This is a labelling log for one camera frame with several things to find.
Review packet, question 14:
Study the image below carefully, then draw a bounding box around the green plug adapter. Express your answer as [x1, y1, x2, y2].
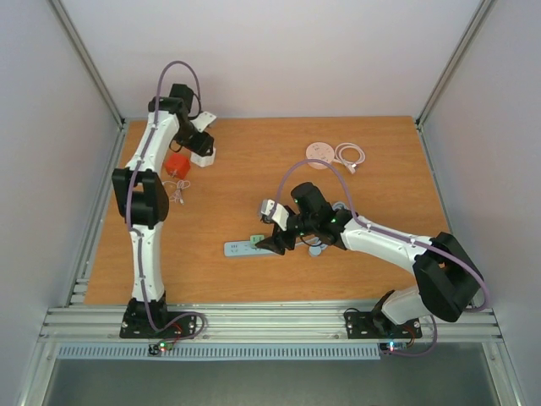
[249, 234, 265, 247]

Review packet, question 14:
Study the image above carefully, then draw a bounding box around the white cube charger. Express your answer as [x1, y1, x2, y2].
[190, 147, 216, 167]

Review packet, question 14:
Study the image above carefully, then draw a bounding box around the orange cube socket adapter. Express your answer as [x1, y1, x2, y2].
[164, 153, 191, 179]

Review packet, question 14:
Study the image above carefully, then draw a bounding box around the grey power strip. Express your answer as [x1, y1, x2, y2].
[223, 240, 276, 258]

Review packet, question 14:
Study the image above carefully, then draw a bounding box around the round pink power socket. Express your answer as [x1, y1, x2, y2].
[305, 142, 336, 170]

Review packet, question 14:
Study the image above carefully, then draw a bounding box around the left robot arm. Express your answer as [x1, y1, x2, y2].
[112, 84, 216, 341]

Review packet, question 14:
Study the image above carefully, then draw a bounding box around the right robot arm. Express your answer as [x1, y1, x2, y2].
[256, 182, 484, 338]

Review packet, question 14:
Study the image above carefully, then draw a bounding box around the right controller board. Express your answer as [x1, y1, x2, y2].
[380, 341, 409, 354]

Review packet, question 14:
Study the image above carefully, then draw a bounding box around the controller board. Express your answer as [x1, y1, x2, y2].
[147, 342, 175, 356]
[380, 341, 409, 354]

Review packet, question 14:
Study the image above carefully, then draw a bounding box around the left controller board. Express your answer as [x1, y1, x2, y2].
[147, 342, 175, 356]

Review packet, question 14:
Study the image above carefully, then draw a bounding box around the light blue coiled cable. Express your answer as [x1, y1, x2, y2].
[295, 200, 352, 258]

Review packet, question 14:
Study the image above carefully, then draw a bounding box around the thin white charger cable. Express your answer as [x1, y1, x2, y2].
[161, 178, 192, 207]

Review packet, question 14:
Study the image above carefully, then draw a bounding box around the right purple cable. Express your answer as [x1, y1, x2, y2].
[270, 158, 492, 359]

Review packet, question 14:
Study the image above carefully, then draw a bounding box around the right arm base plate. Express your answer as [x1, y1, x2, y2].
[342, 308, 423, 339]

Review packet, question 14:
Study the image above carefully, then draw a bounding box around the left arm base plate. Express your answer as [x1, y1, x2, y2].
[119, 311, 203, 340]

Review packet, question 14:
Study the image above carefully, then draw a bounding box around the aluminium rail frame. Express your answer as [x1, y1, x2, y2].
[38, 299, 503, 343]

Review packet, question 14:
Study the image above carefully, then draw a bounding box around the blue slotted cable duct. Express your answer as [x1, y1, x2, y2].
[57, 343, 380, 362]

